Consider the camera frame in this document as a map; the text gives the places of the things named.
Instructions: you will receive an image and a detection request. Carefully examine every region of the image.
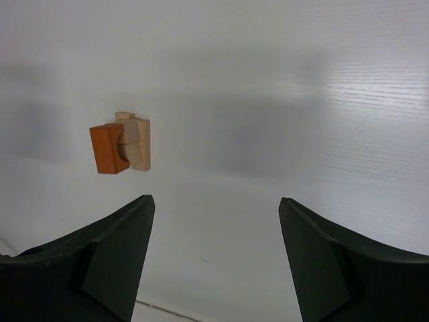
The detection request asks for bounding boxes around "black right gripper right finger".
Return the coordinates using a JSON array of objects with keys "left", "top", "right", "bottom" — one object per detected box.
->
[{"left": 279, "top": 198, "right": 428, "bottom": 321}]

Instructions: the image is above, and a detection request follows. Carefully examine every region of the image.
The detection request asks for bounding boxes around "small light wood cube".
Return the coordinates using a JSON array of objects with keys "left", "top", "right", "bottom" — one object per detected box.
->
[
  {"left": 117, "top": 141, "right": 143, "bottom": 169},
  {"left": 121, "top": 119, "right": 139, "bottom": 144}
]

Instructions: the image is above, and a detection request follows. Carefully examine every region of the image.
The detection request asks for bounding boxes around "reddish arch wood block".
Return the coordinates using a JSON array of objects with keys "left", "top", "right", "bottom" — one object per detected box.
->
[{"left": 89, "top": 123, "right": 130, "bottom": 174}]

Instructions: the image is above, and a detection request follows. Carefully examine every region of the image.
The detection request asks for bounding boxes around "long light wood block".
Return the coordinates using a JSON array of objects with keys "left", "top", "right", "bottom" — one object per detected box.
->
[
  {"left": 115, "top": 111, "right": 135, "bottom": 121},
  {"left": 133, "top": 118, "right": 151, "bottom": 171}
]

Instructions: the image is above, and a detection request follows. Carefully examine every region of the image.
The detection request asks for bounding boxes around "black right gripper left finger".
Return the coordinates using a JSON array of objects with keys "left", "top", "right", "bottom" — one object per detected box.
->
[{"left": 1, "top": 195, "right": 155, "bottom": 321}]

